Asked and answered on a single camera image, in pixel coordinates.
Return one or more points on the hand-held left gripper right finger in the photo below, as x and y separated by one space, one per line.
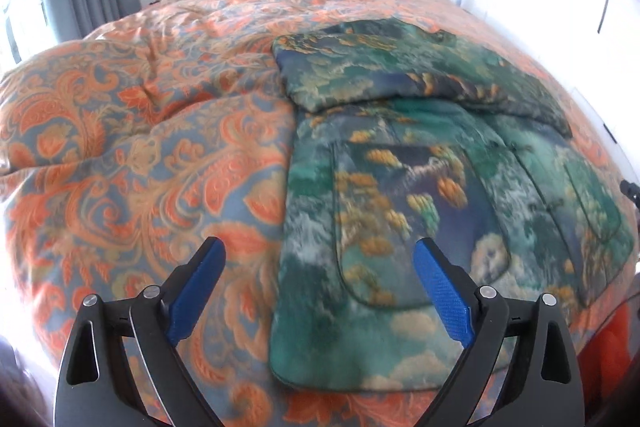
445 292

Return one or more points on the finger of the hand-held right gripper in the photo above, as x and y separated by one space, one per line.
632 193

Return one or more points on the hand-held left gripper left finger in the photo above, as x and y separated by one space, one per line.
195 287

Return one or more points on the green landscape print jacket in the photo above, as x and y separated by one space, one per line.
400 187

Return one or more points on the orange floral quilt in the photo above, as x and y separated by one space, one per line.
140 157

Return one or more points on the window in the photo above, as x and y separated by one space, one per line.
17 27

